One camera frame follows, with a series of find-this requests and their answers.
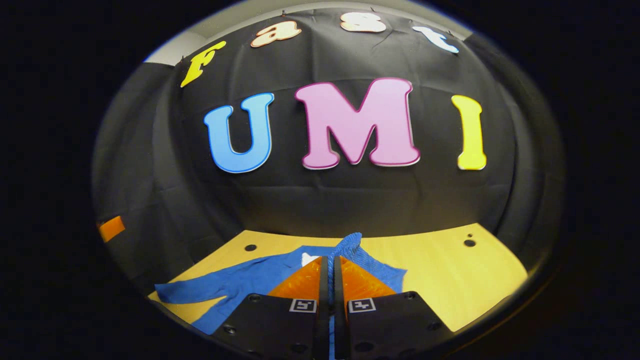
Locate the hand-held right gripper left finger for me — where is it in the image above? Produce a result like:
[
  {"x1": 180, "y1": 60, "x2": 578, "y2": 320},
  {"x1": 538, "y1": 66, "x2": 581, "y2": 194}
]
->
[{"x1": 210, "y1": 255, "x2": 331, "y2": 360}]

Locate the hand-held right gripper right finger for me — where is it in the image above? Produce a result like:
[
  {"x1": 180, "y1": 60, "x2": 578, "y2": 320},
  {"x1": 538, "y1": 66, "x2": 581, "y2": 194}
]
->
[{"x1": 332, "y1": 255, "x2": 453, "y2": 360}]

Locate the blue button shirt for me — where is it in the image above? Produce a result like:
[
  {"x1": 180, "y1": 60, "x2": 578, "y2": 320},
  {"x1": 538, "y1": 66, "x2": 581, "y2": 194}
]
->
[{"x1": 155, "y1": 232, "x2": 407, "y2": 360}]

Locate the black backdrop cloth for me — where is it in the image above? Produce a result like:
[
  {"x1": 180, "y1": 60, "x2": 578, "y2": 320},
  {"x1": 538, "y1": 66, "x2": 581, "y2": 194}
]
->
[{"x1": 92, "y1": 5, "x2": 563, "y2": 281}]

